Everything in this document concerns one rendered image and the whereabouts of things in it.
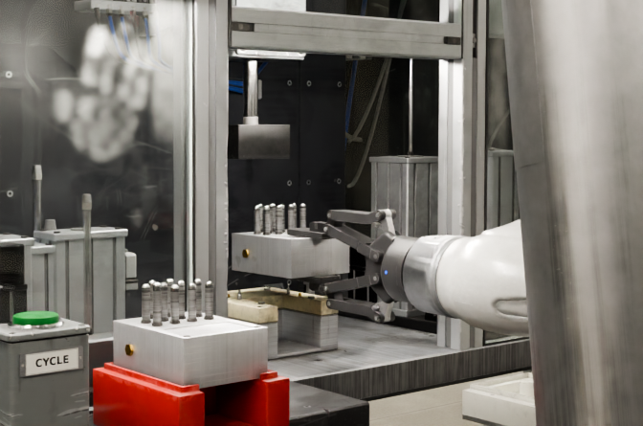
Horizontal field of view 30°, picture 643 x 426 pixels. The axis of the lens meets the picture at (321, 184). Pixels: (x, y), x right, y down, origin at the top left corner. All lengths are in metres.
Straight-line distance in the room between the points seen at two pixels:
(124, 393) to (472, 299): 0.36
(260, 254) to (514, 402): 0.36
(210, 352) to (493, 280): 0.30
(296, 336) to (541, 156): 0.88
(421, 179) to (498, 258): 0.53
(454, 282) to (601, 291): 0.52
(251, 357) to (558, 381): 0.44
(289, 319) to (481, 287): 0.44
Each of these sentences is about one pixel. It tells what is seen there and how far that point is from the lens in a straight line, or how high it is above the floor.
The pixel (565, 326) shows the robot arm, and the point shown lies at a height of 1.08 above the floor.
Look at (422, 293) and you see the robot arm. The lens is 1.31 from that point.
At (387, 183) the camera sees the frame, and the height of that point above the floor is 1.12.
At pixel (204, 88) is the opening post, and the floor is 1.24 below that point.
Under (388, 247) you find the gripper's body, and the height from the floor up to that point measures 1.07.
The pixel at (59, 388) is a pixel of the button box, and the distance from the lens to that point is 1.09.
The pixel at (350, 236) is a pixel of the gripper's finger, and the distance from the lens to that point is 1.44.
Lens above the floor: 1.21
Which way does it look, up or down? 3 degrees down
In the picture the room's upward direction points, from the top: straight up
